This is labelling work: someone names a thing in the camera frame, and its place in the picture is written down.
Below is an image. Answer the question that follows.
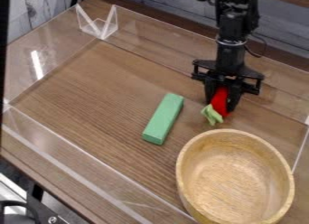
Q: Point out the round wooden bowl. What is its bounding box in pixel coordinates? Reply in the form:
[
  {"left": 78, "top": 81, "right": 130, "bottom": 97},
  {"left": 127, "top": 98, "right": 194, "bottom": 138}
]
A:
[{"left": 176, "top": 129, "right": 295, "bottom": 224}]

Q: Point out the black vertical foreground post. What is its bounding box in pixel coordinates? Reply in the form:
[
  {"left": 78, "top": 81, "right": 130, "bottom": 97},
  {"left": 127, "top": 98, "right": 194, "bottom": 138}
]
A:
[{"left": 0, "top": 0, "right": 10, "bottom": 123}]

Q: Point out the clear acrylic enclosure wall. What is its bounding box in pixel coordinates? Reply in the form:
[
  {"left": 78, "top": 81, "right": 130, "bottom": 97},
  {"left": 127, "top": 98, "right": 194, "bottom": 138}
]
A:
[{"left": 0, "top": 4, "right": 309, "bottom": 224}]

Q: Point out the black metal table frame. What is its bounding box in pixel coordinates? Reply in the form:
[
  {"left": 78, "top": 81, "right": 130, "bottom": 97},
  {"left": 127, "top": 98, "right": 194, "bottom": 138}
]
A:
[{"left": 24, "top": 181, "right": 82, "bottom": 224}]

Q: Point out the red plush strawberry toy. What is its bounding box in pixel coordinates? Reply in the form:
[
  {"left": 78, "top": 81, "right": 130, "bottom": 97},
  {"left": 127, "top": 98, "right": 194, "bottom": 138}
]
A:
[{"left": 201, "top": 87, "right": 229, "bottom": 126}]

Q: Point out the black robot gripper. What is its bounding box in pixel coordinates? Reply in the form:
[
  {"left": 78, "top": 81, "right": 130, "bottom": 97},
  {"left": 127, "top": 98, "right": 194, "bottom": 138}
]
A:
[{"left": 192, "top": 42, "right": 265, "bottom": 112}]

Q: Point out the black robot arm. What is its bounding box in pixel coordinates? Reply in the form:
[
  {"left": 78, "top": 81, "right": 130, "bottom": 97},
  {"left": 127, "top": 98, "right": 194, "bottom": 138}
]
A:
[{"left": 192, "top": 0, "right": 265, "bottom": 113}]

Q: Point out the green rectangular block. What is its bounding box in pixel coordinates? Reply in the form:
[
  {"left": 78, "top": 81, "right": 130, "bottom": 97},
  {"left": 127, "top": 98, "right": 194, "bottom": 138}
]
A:
[{"left": 142, "top": 93, "right": 184, "bottom": 145}]

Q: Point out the black cable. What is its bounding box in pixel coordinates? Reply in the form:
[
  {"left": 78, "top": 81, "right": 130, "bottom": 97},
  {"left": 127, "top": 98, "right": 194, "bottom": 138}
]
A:
[{"left": 0, "top": 200, "right": 40, "bottom": 224}]

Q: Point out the clear acrylic corner bracket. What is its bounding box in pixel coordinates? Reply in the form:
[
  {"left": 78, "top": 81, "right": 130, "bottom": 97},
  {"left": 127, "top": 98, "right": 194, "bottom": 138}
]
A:
[{"left": 75, "top": 5, "right": 118, "bottom": 40}]

